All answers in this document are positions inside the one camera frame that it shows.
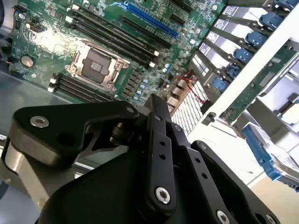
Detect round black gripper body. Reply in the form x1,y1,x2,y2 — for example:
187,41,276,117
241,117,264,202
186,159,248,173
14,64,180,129
36,145,215,224

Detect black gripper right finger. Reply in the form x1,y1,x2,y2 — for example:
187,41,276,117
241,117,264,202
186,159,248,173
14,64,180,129
163,102,283,224

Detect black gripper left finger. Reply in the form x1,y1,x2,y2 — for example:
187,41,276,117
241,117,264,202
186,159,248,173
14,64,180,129
13,93,178,217

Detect green black graphics card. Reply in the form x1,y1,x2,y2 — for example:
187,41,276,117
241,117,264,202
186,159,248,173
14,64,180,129
225,44,299,126

